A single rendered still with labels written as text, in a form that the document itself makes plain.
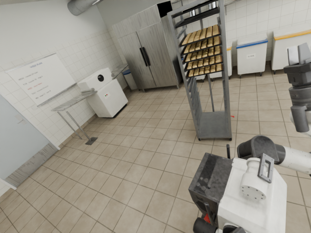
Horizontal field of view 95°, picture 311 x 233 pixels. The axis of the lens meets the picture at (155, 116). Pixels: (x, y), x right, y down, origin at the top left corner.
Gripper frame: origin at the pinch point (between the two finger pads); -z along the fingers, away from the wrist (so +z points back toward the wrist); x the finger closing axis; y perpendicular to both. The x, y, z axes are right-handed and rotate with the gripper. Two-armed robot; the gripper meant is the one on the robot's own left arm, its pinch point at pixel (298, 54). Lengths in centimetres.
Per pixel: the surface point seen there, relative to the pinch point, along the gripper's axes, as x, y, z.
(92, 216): -62, 217, 114
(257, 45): -296, -104, -14
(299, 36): -278, -160, 2
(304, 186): -90, -31, 138
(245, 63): -314, -81, 12
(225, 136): -148, 20, 91
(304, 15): -324, -201, -31
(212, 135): -153, 36, 87
